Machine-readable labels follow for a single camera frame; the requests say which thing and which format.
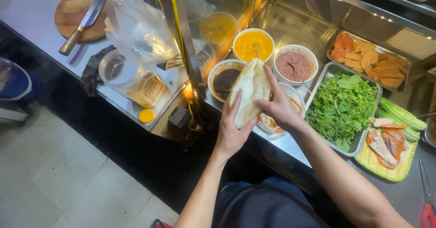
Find person's right hand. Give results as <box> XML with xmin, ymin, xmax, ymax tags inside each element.
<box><xmin>254</xmin><ymin>64</ymin><xmax>305</xmax><ymax>133</ymax></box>

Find person's left hand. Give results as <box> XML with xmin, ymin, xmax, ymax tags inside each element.
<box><xmin>215</xmin><ymin>89</ymin><xmax>258</xmax><ymax>155</ymax></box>

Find split baguette bread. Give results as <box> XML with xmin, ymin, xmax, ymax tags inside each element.
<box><xmin>228</xmin><ymin>58</ymin><xmax>272</xmax><ymax>130</ymax></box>

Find white bowl of pickled vegetables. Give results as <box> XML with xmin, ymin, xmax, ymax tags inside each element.
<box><xmin>256</xmin><ymin>82</ymin><xmax>306</xmax><ymax>134</ymax></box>

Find metal spoon in pate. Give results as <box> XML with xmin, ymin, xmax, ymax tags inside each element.
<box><xmin>287</xmin><ymin>62</ymin><xmax>313</xmax><ymax>96</ymax></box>

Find white bowl of brown pate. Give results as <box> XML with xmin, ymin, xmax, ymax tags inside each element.
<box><xmin>272</xmin><ymin>45</ymin><xmax>319</xmax><ymax>87</ymax></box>

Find black power adapter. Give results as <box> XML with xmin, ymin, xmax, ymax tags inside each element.
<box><xmin>168</xmin><ymin>105</ymin><xmax>191</xmax><ymax>130</ymax></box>

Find white bowl of dark sauce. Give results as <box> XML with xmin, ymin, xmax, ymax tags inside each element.
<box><xmin>207</xmin><ymin>59</ymin><xmax>247</xmax><ymax>103</ymax></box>

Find heap of green herbs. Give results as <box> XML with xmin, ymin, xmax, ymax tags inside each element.
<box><xmin>306</xmin><ymin>73</ymin><xmax>379</xmax><ymax>152</ymax></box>

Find white bowl of yellow sauce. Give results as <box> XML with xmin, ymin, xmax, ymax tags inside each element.
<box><xmin>233</xmin><ymin>28</ymin><xmax>275</xmax><ymax>64</ymax></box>

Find person's dark blue trousers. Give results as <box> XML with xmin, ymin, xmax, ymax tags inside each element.
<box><xmin>211</xmin><ymin>176</ymin><xmax>329</xmax><ymax>228</ymax></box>

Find metal tray for herbs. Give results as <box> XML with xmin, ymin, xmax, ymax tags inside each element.
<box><xmin>305</xmin><ymin>62</ymin><xmax>383</xmax><ymax>158</ymax></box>

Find small yellow lid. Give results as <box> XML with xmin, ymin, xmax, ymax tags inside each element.
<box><xmin>139</xmin><ymin>109</ymin><xmax>155</xmax><ymax>124</ymax></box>

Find metal tray for sliced sausage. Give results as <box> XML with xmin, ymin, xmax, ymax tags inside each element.
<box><xmin>327</xmin><ymin>30</ymin><xmax>411</xmax><ymax>93</ymax></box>

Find clear container of pork floss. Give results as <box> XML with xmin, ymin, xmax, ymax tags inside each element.
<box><xmin>125</xmin><ymin>70</ymin><xmax>167</xmax><ymax>109</ymax></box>

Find pile of sliced sausage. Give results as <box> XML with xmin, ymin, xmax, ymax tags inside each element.
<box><xmin>330</xmin><ymin>32</ymin><xmax>410</xmax><ymax>88</ymax></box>

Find pile of sliced cold meats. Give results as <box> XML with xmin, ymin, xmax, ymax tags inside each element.
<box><xmin>366</xmin><ymin>118</ymin><xmax>410</xmax><ymax>169</ymax></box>

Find person's red sandal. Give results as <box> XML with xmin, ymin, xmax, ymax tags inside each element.
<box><xmin>150</xmin><ymin>218</ymin><xmax>173</xmax><ymax>228</ymax></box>

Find peeled green cucumber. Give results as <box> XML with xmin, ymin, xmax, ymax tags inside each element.
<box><xmin>379</xmin><ymin>98</ymin><xmax>428</xmax><ymax>131</ymax></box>
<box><xmin>375</xmin><ymin>108</ymin><xmax>421</xmax><ymax>143</ymax></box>

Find yellow plastic basket tray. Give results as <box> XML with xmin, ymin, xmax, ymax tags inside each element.
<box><xmin>354</xmin><ymin>126</ymin><xmax>419</xmax><ymax>182</ymax></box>

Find empty clear plastic container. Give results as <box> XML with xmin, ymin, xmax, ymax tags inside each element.
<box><xmin>98</xmin><ymin>49</ymin><xmax>146</xmax><ymax>90</ymax></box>

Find clear plastic bag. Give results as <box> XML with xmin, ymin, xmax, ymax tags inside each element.
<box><xmin>104</xmin><ymin>0</ymin><xmax>180</xmax><ymax>65</ymax></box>

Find metal bowl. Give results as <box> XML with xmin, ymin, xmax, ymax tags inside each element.
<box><xmin>422</xmin><ymin>113</ymin><xmax>436</xmax><ymax>149</ymax></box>

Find black cloth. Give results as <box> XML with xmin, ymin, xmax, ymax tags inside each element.
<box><xmin>80</xmin><ymin>45</ymin><xmax>117</xmax><ymax>98</ymax></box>

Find round wooden cutting board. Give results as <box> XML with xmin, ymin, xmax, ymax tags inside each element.
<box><xmin>54</xmin><ymin>0</ymin><xmax>115</xmax><ymax>43</ymax></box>

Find yellow cable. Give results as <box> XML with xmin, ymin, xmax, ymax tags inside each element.
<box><xmin>185</xmin><ymin>100</ymin><xmax>202</xmax><ymax>133</ymax></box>

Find metal cabinet frame post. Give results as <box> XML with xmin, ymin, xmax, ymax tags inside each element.
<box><xmin>151</xmin><ymin>0</ymin><xmax>207</xmax><ymax>100</ymax></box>

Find red handled scissors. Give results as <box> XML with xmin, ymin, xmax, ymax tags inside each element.
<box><xmin>419</xmin><ymin>159</ymin><xmax>436</xmax><ymax>228</ymax></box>

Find wooden handled kitchen knife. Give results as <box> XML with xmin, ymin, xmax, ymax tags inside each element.
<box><xmin>59</xmin><ymin>0</ymin><xmax>110</xmax><ymax>57</ymax></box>

